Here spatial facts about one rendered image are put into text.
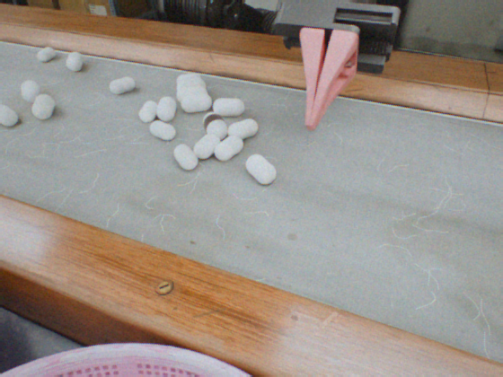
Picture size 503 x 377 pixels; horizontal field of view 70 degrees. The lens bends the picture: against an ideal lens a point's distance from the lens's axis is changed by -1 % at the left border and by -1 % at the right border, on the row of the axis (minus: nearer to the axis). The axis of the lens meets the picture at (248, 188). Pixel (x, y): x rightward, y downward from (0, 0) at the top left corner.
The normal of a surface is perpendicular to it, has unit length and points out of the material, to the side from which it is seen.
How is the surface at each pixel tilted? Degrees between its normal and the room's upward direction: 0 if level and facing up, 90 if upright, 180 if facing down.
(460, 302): 0
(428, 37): 88
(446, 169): 0
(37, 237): 0
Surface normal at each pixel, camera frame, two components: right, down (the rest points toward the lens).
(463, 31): -0.47, 0.58
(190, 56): -0.29, -0.08
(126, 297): -0.02, -0.74
